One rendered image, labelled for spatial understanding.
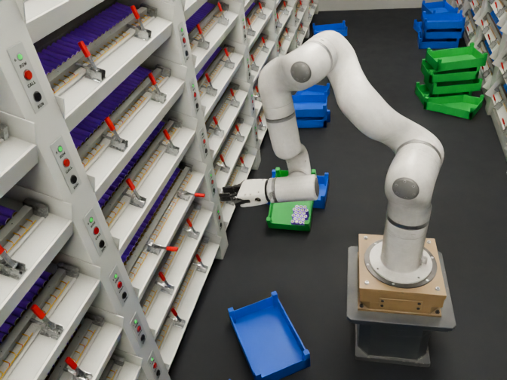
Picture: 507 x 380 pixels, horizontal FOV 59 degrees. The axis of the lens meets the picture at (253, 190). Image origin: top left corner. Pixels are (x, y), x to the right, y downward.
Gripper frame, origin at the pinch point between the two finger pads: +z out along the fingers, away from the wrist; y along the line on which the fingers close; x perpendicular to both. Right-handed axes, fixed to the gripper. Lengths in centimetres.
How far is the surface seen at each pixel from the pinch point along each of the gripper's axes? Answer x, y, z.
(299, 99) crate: -42, 153, 8
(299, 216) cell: -47, 41, -9
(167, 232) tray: -1.0, -17.6, 16.3
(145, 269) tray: -0.7, -34.1, 16.7
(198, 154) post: 7.1, 16.4, 14.3
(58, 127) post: 55, -47, 5
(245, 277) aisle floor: -52, 8, 11
